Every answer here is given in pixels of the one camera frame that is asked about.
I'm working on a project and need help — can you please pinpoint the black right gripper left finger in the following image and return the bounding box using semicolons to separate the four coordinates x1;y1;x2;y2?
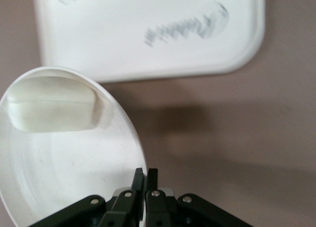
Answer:
29;167;145;227

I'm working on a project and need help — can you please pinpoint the small white bun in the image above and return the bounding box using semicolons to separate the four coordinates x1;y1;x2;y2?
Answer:
5;76;104;133

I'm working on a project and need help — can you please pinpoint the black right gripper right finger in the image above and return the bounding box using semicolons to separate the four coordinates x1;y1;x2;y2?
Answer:
145;167;250;227

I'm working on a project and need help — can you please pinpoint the cream rabbit print tray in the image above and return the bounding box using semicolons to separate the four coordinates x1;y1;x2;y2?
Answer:
32;0;266;83

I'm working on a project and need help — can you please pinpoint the brown table cover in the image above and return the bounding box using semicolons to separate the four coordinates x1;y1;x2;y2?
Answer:
0;0;316;227

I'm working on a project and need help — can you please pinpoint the round cream plate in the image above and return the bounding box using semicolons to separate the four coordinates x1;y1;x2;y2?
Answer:
0;66;149;227

